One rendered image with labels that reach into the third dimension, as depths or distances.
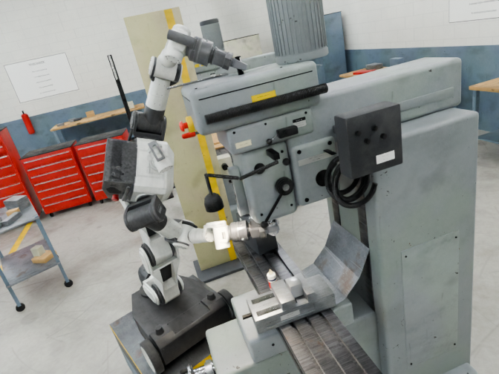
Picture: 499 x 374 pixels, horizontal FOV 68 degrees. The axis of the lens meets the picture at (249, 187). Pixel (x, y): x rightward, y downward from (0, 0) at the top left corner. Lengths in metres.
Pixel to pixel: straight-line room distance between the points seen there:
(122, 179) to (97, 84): 8.86
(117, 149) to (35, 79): 9.00
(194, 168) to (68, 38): 7.62
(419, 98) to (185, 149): 2.06
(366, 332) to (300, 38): 1.36
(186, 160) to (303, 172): 1.90
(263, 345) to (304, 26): 1.29
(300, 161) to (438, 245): 0.75
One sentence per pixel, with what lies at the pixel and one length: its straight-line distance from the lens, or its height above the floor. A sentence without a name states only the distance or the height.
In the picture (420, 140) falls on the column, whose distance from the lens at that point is 1.58.
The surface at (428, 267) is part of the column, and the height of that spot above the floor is 0.91.
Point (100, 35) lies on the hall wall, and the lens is 10.41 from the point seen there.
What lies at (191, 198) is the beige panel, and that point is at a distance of 3.35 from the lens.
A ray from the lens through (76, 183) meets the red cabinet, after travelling 6.32.
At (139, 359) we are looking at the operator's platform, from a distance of 2.51.
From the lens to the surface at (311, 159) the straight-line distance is 1.46.
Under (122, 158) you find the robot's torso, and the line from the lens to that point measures 1.67.
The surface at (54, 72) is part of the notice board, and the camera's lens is 10.54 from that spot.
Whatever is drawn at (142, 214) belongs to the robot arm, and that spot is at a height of 1.43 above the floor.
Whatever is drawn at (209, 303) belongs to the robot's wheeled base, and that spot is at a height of 0.61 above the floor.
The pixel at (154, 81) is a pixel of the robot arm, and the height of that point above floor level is 1.91.
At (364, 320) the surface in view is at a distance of 1.94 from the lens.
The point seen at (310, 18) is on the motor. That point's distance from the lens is 1.43.
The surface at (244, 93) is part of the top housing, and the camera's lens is 1.31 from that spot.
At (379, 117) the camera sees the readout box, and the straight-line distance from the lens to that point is 1.27.
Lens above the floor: 2.03
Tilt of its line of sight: 22 degrees down
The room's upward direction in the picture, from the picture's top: 13 degrees counter-clockwise
